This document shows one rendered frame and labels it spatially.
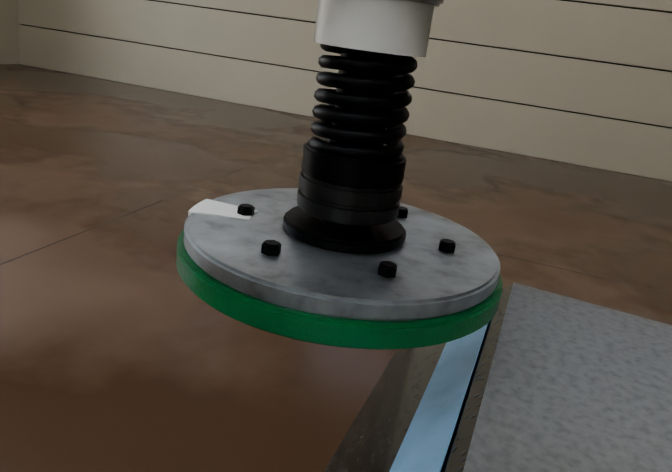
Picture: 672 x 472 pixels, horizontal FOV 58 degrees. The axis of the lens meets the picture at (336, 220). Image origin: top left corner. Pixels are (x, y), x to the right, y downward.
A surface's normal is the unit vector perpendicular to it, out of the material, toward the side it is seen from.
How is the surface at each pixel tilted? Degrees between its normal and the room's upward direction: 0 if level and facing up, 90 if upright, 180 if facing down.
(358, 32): 90
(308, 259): 0
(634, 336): 0
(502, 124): 90
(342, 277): 0
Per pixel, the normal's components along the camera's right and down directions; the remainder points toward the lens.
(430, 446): -0.56, -0.83
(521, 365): 0.13, -0.94
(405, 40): 0.49, 0.33
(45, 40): -0.31, 0.26
